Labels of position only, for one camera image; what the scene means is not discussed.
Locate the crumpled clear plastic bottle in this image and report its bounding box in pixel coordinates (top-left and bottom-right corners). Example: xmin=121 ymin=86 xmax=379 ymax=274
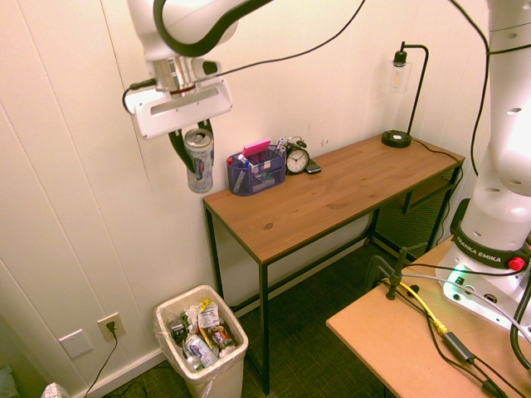
xmin=182 ymin=333 xmax=220 ymax=370

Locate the white plastic trash bin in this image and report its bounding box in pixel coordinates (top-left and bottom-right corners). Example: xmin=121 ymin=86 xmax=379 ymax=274
xmin=153 ymin=284 xmax=250 ymax=398

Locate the yellow ethernet cable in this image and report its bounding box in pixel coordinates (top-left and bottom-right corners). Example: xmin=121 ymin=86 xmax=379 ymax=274
xmin=381 ymin=277 xmax=451 ymax=335

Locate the black twin-bell alarm clock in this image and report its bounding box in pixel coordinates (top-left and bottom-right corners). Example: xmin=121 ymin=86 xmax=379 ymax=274
xmin=285 ymin=136 xmax=311 ymax=176

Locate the wooden desk black metal frame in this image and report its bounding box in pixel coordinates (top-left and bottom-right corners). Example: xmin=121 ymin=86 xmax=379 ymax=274
xmin=202 ymin=133 xmax=465 ymax=396

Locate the black clamp stand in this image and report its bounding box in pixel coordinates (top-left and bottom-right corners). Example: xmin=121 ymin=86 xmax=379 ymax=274
xmin=364 ymin=245 xmax=428 ymax=300

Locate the pink sticky note block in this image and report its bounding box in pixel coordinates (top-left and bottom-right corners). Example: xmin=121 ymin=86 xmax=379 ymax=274
xmin=241 ymin=138 xmax=272 ymax=158

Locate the grey cable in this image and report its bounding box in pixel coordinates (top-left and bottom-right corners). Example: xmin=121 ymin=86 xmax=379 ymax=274
xmin=400 ymin=271 xmax=531 ymax=332

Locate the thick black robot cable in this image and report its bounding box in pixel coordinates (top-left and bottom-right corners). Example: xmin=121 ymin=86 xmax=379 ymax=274
xmin=509 ymin=289 xmax=531 ymax=371

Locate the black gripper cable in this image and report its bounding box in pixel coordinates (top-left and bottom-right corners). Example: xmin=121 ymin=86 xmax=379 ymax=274
xmin=122 ymin=0 xmax=493 ymax=177

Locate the beige wall power outlet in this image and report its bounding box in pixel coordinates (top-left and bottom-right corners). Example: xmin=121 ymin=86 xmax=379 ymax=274
xmin=96 ymin=312 xmax=126 ymax=343

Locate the brown chocolate bar wrapper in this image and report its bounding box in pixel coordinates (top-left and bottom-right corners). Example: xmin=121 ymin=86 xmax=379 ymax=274
xmin=207 ymin=325 xmax=233 ymax=349

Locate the teal fabric object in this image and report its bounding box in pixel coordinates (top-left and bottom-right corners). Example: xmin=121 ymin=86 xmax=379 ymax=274
xmin=0 ymin=363 xmax=18 ymax=398

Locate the black lamp power cord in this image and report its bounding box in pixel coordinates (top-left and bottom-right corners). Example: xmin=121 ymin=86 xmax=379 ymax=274
xmin=410 ymin=138 xmax=464 ymax=233

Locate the white printed snack wrapper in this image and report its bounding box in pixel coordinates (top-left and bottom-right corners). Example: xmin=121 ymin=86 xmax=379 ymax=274
xmin=197 ymin=302 xmax=221 ymax=331

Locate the white blank wall plate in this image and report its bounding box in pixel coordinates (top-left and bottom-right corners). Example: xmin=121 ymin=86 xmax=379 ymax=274
xmin=57 ymin=328 xmax=95 ymax=360

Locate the black desk lamp glass shade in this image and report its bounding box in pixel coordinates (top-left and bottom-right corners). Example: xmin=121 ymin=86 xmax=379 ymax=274
xmin=380 ymin=41 xmax=431 ymax=148

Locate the black inline adapter box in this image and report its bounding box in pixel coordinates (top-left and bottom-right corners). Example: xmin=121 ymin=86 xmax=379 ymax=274
xmin=441 ymin=330 xmax=477 ymax=364

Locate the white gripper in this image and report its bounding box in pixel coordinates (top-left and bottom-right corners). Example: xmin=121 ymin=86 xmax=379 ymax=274
xmin=131 ymin=78 xmax=233 ymax=173

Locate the silver drink can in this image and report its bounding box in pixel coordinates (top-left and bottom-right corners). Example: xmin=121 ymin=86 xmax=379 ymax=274
xmin=183 ymin=127 xmax=215 ymax=195

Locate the purple mesh desk organizer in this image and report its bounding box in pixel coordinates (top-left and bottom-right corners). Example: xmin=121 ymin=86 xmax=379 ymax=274
xmin=226 ymin=144 xmax=287 ymax=197

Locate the white patterned tissue box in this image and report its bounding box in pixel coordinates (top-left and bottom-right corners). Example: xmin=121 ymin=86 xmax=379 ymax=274
xmin=42 ymin=381 xmax=71 ymax=398

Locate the black wall plug cord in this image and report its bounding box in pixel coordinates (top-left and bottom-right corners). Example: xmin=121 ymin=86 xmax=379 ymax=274
xmin=82 ymin=321 xmax=119 ymax=398

